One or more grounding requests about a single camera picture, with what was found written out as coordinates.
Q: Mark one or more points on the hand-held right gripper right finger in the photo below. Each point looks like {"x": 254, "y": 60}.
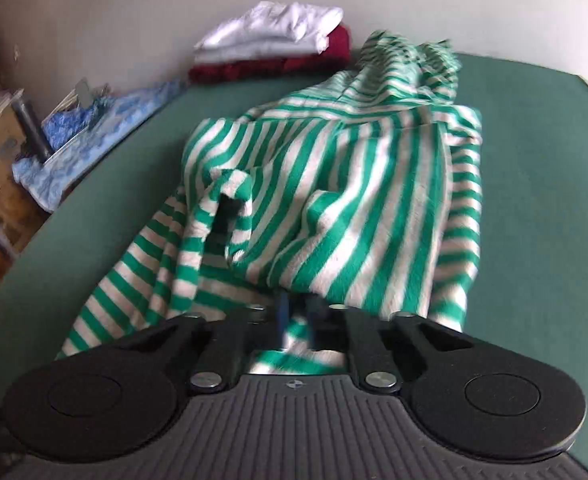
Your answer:
{"x": 319, "y": 322}

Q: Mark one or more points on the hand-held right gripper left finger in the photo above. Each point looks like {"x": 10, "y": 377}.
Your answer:
{"x": 283, "y": 322}

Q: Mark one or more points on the green white striped sweater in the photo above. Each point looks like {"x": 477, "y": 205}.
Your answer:
{"x": 354, "y": 185}

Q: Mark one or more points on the dark red folded garment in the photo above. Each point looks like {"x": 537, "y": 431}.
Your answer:
{"x": 274, "y": 67}

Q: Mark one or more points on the blue patterned cloth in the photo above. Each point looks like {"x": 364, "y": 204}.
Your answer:
{"x": 118, "y": 120}

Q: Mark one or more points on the white folded garment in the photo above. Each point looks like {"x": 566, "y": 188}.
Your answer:
{"x": 274, "y": 27}

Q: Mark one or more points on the black cylinder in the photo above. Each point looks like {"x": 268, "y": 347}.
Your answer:
{"x": 32, "y": 130}

